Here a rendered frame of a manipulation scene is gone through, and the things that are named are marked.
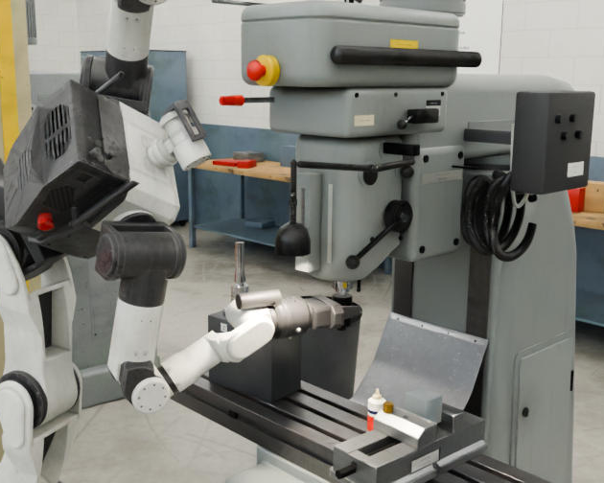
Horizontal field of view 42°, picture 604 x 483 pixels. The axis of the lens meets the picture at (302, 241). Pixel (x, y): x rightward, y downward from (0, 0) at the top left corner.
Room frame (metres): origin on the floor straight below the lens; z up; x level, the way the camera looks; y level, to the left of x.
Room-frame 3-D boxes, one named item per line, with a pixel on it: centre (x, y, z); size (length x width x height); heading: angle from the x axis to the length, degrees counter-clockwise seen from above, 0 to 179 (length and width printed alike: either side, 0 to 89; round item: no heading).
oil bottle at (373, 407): (1.67, -0.17, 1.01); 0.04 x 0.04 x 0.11
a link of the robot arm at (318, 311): (1.69, -0.01, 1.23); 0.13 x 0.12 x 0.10; 29
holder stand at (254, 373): (1.95, 0.12, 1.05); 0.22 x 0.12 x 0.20; 52
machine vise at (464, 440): (1.54, -0.24, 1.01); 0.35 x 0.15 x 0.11; 131
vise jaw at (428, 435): (1.52, -0.22, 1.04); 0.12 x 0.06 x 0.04; 41
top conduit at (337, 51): (1.65, -0.22, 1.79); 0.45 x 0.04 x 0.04; 134
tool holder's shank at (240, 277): (1.98, 0.16, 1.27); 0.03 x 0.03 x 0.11
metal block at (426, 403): (1.56, -0.26, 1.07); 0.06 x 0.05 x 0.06; 41
